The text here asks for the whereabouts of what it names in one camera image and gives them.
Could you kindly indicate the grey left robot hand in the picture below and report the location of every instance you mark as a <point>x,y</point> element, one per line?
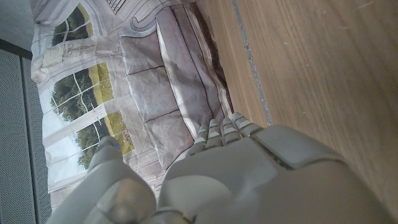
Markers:
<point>248,174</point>

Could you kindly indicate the printed sofa backdrop cloth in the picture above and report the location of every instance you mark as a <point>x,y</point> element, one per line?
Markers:
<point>149,93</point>

